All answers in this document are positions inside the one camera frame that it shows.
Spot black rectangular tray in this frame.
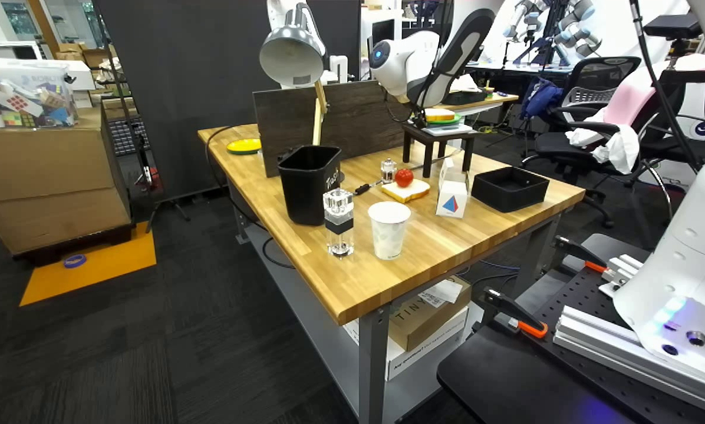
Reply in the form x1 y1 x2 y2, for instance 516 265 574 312
470 164 553 214

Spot black mounting base plate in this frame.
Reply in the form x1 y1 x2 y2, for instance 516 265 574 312
436 230 705 424

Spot black office chair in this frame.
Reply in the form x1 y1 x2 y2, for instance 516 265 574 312
524 53 705 230

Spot pink cloth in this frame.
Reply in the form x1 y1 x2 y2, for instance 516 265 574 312
602 82 662 126

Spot black orange clamp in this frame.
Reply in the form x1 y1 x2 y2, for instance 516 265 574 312
554 232 643 286
478 286 554 344

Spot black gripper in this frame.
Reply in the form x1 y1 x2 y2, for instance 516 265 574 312
403 73 449 126

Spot green plate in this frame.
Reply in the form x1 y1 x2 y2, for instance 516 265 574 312
409 110 464 128

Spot toy bread slice brown crust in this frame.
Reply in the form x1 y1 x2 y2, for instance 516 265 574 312
381 177 435 205

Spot grey metal table frame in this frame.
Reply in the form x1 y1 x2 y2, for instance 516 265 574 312
230 184 566 424

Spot clear plastic storage bin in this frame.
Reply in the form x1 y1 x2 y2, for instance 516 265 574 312
0 58 80 132

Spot yellow disc plate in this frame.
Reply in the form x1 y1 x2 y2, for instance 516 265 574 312
227 135 264 154

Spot large cardboard box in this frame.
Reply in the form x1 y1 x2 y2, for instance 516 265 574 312
0 104 135 259

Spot aluminium rail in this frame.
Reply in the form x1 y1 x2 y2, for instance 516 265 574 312
553 304 705 418

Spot white paper cup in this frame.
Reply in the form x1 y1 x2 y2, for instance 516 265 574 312
366 199 414 260

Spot black cable under table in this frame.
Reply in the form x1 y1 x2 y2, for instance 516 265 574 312
260 232 300 273

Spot black plastic bin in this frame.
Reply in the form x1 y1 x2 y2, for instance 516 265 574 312
276 144 344 229

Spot white box under table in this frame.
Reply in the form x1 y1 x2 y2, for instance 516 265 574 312
342 300 487 383

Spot cardboard box under table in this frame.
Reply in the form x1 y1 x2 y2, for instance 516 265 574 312
386 274 476 353

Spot white carton blue triangle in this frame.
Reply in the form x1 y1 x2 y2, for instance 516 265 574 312
435 158 471 221

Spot black partition panel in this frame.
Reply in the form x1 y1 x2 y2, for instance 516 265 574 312
94 0 366 199

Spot yellow floor mat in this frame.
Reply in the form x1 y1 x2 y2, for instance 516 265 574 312
20 221 159 309

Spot small black stool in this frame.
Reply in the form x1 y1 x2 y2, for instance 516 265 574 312
401 123 478 178

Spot white cloth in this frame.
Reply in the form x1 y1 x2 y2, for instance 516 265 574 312
564 123 643 177

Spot clear black grinder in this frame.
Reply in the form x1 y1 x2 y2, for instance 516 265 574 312
322 185 357 259

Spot wooden lamp stick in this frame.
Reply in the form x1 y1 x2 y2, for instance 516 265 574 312
309 78 330 148

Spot small glass shaker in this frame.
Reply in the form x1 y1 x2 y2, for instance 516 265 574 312
378 158 398 185

